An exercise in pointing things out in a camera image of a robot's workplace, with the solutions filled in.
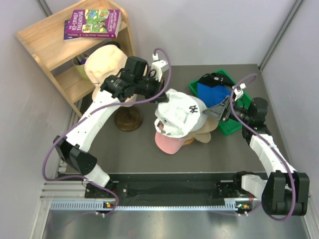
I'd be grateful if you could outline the green pen cup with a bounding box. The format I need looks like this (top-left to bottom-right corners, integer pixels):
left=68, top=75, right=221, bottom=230
left=72, top=53, right=89, bottom=81

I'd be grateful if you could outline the black cap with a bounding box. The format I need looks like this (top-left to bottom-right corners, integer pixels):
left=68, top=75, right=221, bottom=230
left=198, top=73, right=235, bottom=88

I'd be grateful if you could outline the round wooden hat stand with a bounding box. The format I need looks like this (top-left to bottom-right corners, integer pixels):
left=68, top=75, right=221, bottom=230
left=183, top=137, right=195, bottom=145

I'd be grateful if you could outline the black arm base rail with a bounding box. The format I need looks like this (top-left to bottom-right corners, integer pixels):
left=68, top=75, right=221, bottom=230
left=110, top=172, right=257, bottom=207

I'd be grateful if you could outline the purple treehouse book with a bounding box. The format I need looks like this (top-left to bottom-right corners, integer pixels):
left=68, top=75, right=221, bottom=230
left=65, top=9, right=122, bottom=38

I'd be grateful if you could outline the green plastic tray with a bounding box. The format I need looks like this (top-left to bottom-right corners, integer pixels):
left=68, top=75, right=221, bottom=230
left=188, top=69, right=252, bottom=135

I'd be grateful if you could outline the blue cap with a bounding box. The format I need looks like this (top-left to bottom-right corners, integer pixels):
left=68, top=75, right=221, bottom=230
left=197, top=83, right=230, bottom=108

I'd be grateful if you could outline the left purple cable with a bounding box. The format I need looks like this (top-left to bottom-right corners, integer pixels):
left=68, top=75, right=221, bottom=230
left=41, top=48, right=172, bottom=217

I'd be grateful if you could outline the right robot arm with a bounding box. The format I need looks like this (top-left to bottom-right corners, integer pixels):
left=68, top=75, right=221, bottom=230
left=203, top=97, right=310, bottom=217

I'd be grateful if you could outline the tan baseball cap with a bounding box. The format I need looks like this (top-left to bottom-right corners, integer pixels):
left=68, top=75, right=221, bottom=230
left=193, top=132, right=211, bottom=143

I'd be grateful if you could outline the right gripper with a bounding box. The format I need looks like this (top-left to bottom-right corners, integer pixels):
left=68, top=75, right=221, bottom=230
left=203, top=96, right=252, bottom=124

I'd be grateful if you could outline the pink baseball cap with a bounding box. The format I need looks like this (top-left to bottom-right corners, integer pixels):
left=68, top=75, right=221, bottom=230
left=155, top=132, right=188, bottom=155

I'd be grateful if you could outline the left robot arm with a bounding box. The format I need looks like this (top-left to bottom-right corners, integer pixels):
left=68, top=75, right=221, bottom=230
left=54, top=54, right=169, bottom=198

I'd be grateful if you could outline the white cap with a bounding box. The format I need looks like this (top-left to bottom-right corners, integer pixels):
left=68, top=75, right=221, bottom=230
left=154, top=89, right=207, bottom=138

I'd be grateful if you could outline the cream bucket hat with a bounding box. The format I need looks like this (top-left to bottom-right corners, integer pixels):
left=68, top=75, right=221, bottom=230
left=84, top=44, right=128, bottom=100

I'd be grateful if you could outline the wooden shelf unit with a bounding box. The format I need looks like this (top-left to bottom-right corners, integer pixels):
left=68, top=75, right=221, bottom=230
left=16, top=0, right=136, bottom=116

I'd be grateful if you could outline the cream mannequin head stand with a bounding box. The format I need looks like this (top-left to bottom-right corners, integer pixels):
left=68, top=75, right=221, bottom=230
left=114, top=105, right=143, bottom=132

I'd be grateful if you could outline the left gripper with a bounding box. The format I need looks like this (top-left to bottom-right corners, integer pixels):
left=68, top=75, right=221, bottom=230
left=133, top=73, right=168, bottom=104

